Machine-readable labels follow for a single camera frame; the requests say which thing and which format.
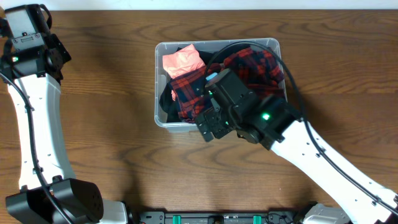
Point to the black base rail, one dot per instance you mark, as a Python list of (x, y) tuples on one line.
[(158, 217)]

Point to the large black shirt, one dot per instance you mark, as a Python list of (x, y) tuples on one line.
[(167, 100)]

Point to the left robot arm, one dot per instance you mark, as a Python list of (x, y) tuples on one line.
[(31, 66)]

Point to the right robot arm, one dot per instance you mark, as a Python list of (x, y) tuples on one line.
[(280, 128)]

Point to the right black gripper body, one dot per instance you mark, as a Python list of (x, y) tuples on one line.
[(224, 122)]

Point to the red plaid shirt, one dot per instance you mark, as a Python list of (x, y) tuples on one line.
[(257, 69)]

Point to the clear plastic storage bin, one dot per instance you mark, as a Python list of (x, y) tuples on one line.
[(162, 78)]

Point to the pink cloth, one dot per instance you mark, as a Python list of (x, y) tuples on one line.
[(182, 61)]

